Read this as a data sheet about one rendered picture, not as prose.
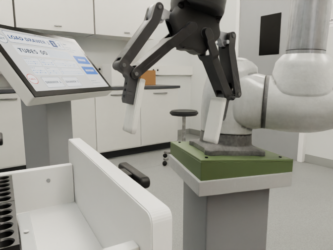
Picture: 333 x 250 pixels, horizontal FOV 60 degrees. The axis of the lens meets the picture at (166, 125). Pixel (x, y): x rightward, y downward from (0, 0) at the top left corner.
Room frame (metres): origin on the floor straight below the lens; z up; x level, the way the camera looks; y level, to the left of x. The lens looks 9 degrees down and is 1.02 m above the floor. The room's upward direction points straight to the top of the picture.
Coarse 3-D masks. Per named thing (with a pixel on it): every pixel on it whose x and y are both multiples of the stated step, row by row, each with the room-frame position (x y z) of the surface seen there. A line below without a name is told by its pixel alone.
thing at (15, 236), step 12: (0, 180) 0.33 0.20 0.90; (0, 192) 0.29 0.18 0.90; (12, 192) 0.29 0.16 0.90; (0, 204) 0.26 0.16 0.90; (12, 204) 0.26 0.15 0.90; (0, 216) 0.24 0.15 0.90; (12, 216) 0.24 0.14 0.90; (0, 228) 0.23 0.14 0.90; (12, 228) 0.22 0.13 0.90; (0, 240) 0.20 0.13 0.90; (12, 240) 0.20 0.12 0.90
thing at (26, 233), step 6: (18, 216) 0.34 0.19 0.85; (24, 216) 0.34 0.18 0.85; (18, 222) 0.33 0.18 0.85; (24, 222) 0.33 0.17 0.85; (30, 222) 0.33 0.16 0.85; (24, 228) 0.31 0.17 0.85; (30, 228) 0.31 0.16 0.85; (24, 234) 0.30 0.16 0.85; (30, 234) 0.30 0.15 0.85; (24, 240) 0.29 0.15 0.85; (30, 240) 0.29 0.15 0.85; (24, 246) 0.28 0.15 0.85; (30, 246) 0.28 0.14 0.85; (36, 246) 0.28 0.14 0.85
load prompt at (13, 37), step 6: (6, 36) 1.00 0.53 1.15; (12, 36) 1.03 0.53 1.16; (18, 36) 1.06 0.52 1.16; (24, 36) 1.09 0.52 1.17; (30, 36) 1.12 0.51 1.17; (18, 42) 1.03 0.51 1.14; (24, 42) 1.06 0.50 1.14; (30, 42) 1.09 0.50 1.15; (36, 42) 1.12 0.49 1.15; (42, 42) 1.16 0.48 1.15; (48, 42) 1.20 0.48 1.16; (54, 42) 1.24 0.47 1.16; (60, 48) 1.25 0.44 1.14
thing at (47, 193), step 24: (48, 168) 0.39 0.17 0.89; (72, 168) 0.41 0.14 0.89; (24, 192) 0.38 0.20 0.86; (48, 192) 0.39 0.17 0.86; (72, 192) 0.41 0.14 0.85; (48, 216) 0.36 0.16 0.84; (72, 216) 0.36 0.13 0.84; (48, 240) 0.31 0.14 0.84; (72, 240) 0.31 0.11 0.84; (96, 240) 0.31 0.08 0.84
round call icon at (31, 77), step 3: (27, 75) 0.93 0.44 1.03; (30, 75) 0.94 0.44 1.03; (33, 75) 0.95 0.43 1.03; (27, 78) 0.92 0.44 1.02; (30, 78) 0.93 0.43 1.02; (33, 78) 0.94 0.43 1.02; (36, 78) 0.95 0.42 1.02; (30, 81) 0.92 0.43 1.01; (33, 81) 0.93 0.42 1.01; (36, 81) 0.94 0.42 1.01; (39, 81) 0.95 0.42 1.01
